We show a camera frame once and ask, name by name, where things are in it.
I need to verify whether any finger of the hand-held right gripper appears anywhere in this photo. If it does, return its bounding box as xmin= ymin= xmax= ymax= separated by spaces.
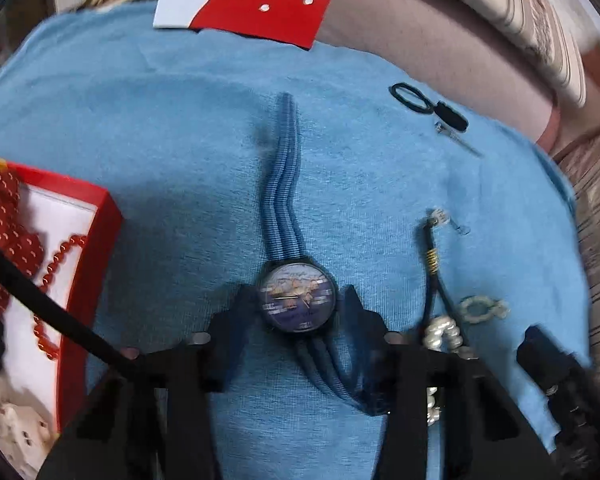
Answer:
xmin=516 ymin=325 xmax=572 ymax=387

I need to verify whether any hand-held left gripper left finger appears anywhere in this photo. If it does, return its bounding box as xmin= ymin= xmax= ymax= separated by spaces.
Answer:
xmin=40 ymin=284 xmax=262 ymax=480

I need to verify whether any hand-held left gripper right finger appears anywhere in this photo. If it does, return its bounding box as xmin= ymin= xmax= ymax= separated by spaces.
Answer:
xmin=341 ymin=284 xmax=563 ymax=480

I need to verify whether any blue striped strap wristwatch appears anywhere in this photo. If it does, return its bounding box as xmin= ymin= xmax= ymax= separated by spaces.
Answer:
xmin=257 ymin=91 xmax=397 ymax=417

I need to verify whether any red gift box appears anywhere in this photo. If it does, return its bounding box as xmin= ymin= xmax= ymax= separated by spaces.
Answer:
xmin=0 ymin=157 xmax=125 ymax=437

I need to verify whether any red bead bracelet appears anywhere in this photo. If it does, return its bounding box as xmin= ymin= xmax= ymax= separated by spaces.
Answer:
xmin=31 ymin=233 xmax=89 ymax=362

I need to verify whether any cream dotted scrunchie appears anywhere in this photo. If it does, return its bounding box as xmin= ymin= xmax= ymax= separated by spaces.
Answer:
xmin=0 ymin=369 xmax=57 ymax=462

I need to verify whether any red polka dot scrunchie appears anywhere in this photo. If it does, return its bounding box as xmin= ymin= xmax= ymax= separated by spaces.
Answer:
xmin=0 ymin=157 xmax=47 ymax=322

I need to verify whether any striped floral sofa fabric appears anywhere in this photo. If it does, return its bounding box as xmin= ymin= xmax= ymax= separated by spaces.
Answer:
xmin=554 ymin=35 xmax=600 ymax=402

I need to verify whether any blue cloth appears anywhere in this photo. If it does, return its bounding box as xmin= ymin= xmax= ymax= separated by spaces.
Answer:
xmin=0 ymin=0 xmax=594 ymax=480

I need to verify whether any silver hair clip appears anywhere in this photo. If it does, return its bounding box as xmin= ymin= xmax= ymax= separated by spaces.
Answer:
xmin=432 ymin=120 xmax=483 ymax=157

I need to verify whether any pink sofa cushion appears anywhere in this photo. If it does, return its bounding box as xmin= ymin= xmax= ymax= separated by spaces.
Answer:
xmin=314 ymin=0 xmax=562 ymax=152

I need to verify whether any striped floral pillow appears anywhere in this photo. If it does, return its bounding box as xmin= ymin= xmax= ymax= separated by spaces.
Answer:
xmin=405 ymin=0 xmax=589 ymax=109

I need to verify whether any pale bead bracelet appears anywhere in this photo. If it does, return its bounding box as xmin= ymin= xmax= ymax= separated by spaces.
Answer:
xmin=458 ymin=294 xmax=510 ymax=325

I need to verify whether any black cord necklace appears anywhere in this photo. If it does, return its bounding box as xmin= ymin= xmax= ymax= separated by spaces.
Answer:
xmin=419 ymin=208 xmax=469 ymax=350

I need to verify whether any pearl bracelet with green bead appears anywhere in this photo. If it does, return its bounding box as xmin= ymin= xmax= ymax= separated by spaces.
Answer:
xmin=422 ymin=313 xmax=465 ymax=429

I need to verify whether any black cable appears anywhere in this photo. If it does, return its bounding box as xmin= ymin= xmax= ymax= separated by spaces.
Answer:
xmin=0 ymin=232 xmax=142 ymax=377

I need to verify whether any thin black hair tie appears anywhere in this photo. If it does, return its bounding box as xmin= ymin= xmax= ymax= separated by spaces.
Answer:
xmin=388 ymin=82 xmax=437 ymax=115

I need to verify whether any thick black hair tie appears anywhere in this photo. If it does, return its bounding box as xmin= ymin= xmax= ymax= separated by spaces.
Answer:
xmin=432 ymin=101 xmax=470 ymax=134

